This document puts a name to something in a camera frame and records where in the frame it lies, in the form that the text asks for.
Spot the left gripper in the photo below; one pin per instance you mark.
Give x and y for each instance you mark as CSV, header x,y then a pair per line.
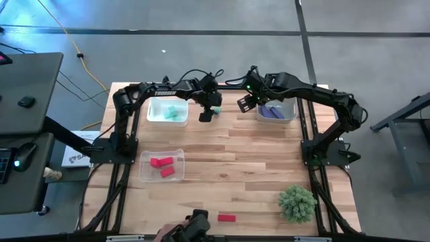
x,y
210,97

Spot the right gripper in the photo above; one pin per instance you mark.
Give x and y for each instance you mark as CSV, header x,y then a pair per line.
x,y
257,87

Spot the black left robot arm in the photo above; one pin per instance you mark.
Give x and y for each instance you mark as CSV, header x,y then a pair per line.
x,y
168,92

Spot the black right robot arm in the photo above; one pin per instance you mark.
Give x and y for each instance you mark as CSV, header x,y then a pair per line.
x,y
319,95

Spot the grey plastic bin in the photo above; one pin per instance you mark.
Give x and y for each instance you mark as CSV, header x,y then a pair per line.
x,y
289,114

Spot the white plastic bin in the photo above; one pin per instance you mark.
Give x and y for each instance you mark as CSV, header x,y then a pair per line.
x,y
154,114

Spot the clear plastic bin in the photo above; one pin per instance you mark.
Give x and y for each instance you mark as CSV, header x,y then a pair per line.
x,y
148,174

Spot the green artificial plant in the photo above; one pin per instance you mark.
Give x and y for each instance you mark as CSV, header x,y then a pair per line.
x,y
297,205

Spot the black handheld device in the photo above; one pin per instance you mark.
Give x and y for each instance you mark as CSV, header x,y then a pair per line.
x,y
196,227

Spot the person's hand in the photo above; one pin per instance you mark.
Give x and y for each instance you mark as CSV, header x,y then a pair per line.
x,y
165,232

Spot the white printed box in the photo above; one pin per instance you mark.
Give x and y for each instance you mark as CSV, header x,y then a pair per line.
x,y
75,159

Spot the grey side table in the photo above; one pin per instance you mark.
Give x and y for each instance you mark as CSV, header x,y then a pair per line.
x,y
403,134

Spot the beige plastic object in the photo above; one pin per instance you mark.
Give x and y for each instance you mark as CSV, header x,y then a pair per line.
x,y
53,173

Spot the dark grey desk top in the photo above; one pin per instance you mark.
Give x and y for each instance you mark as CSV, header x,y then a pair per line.
x,y
23,195
33,77

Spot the small black device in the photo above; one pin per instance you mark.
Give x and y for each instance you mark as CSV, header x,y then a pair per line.
x,y
26,101

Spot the black computer mouse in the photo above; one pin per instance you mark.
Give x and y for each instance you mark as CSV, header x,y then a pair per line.
x,y
24,155

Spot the black desk caster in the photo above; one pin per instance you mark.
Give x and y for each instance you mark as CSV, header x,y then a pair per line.
x,y
43,210

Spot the black device red light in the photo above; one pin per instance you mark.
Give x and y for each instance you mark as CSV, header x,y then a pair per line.
x,y
4,58

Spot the black keyboard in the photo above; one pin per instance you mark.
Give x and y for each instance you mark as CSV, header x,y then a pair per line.
x,y
4,166

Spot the black frame clamp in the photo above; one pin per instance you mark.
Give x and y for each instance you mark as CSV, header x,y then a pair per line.
x,y
165,80

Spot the black aluminium table frame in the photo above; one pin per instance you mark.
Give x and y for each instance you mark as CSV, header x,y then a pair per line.
x,y
302,88

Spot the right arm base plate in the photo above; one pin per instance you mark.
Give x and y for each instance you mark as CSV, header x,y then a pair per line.
x,y
336,158

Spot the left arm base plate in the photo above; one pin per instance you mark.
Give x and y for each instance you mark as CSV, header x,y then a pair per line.
x,y
100,155

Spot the silver metal bracket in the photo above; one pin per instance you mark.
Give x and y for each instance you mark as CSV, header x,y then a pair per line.
x,y
124,238
312,239

